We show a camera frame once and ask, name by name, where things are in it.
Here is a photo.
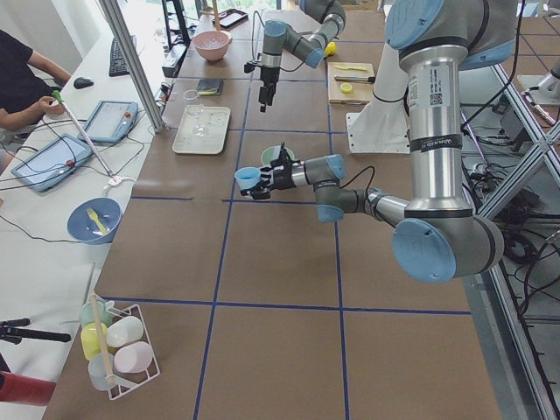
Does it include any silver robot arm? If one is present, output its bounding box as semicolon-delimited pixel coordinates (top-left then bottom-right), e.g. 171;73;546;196
234;1;517;283
255;1;346;113

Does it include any black computer mouse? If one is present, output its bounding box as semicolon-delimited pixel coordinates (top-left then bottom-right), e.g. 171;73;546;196
73;77;95;89

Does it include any yellow lemon upper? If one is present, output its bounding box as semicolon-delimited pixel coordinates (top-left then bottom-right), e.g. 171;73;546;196
325;42;337;57

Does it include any black keyboard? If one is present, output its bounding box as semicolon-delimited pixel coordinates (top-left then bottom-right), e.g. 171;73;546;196
108;38;130;77

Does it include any black camera tripod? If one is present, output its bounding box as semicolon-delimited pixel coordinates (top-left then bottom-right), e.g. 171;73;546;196
1;318;72;345

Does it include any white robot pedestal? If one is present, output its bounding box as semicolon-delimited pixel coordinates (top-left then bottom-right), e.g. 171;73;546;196
346;44;410;154

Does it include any mint green bowl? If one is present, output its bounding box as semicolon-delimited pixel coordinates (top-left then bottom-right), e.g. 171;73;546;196
261;145;281;166

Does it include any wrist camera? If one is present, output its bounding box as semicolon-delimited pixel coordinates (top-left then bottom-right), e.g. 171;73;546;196
243;61;261;74

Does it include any person forearm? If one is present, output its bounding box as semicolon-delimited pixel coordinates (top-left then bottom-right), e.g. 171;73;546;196
0;106;44;131

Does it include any aluminium frame post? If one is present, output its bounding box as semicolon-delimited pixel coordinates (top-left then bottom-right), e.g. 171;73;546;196
99;0;165;133

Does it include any person right hand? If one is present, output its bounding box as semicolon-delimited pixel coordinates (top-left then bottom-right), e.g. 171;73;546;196
36;96;64;116

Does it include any teach pendant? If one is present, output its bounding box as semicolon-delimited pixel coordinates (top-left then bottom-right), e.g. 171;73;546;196
10;134;93;193
83;100;139;144

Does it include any yellow plastic knife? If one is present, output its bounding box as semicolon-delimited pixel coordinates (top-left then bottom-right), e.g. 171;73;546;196
333;65;368;72

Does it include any green cup in rack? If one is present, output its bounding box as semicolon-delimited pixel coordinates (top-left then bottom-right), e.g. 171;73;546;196
80;299;113;327

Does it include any lemon half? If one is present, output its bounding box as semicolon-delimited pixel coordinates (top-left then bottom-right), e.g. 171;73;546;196
340;82;354;94

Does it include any yellow plastic fork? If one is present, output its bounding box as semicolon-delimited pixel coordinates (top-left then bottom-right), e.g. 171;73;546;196
86;207;109;235

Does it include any clear drinking glass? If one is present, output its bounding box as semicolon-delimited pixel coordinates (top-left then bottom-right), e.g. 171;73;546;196
183;89;202;116

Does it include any teach pendant near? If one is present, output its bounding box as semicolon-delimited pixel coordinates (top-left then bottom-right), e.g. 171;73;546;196
10;134;93;193

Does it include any clear cup in rack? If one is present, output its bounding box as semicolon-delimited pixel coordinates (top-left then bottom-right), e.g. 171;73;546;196
87;353;111;391

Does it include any white cup in rack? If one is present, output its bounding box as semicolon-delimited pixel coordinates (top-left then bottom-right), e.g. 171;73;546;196
106;316;144;347

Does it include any teach pendant far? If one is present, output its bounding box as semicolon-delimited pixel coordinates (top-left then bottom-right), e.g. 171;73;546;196
83;100;139;144

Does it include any light blue plastic cup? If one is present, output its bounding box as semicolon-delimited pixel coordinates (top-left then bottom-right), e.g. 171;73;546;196
234;166;262;190

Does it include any pink stick with green tip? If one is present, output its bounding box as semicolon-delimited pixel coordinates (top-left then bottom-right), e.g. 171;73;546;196
52;90;115;179

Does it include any red fire extinguisher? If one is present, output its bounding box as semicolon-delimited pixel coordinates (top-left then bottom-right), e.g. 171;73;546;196
0;371;56;406

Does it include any blue bowl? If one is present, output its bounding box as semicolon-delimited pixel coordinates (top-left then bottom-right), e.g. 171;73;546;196
66;197;122;245

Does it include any cream bear tray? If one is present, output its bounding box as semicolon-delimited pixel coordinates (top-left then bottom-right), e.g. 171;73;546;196
171;105;231;155

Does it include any white wire cup rack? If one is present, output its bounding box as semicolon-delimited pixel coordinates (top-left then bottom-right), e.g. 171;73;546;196
80;293;160;401

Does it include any wooden cutting board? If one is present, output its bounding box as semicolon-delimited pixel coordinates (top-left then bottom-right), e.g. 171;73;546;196
327;62;375;105

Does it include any yellow cup in rack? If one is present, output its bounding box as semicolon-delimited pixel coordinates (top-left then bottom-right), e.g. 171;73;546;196
80;322;101;361

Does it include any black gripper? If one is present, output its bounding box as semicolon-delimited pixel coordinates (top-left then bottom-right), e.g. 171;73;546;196
258;66;280;113
240;143;296;200

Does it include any pink bowl with ice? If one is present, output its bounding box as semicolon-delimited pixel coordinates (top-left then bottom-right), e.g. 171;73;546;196
192;31;233;62

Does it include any pink cup in rack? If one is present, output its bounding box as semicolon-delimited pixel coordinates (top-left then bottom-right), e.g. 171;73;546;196
114;341;154;373

